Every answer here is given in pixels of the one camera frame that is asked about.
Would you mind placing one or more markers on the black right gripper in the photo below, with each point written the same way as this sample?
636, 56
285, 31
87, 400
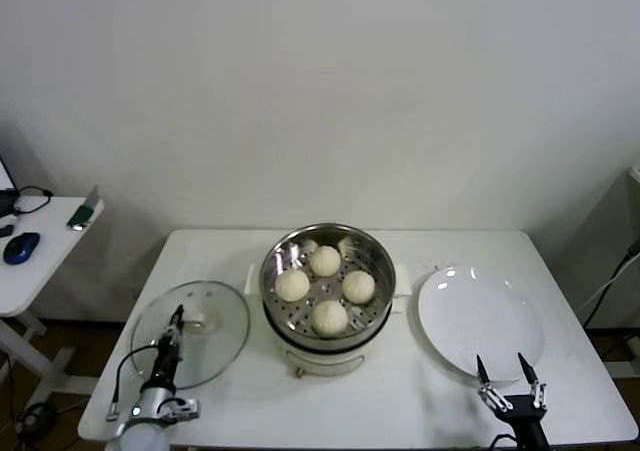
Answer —
527, 421

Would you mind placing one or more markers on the perforated steel steamer basket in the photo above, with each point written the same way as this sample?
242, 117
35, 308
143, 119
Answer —
280, 316

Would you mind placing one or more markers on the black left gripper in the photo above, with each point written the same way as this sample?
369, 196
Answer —
167, 363

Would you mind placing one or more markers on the white side table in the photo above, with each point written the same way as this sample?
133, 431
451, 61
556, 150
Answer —
45, 281

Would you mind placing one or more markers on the cream electric cooker pot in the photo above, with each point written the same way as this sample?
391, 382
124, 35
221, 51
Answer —
325, 361

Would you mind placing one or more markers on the laptop computer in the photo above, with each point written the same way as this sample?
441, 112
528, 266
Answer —
4, 176

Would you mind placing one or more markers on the small black desk object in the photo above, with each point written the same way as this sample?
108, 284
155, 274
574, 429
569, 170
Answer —
6, 231

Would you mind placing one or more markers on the white steamed baozi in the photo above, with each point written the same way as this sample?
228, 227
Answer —
326, 261
359, 287
330, 318
292, 286

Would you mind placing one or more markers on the blue computer mouse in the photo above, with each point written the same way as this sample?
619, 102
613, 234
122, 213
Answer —
21, 247

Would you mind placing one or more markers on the white round plate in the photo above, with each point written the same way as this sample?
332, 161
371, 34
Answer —
480, 321

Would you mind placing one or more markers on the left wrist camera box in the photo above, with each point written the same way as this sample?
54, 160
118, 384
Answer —
182, 410

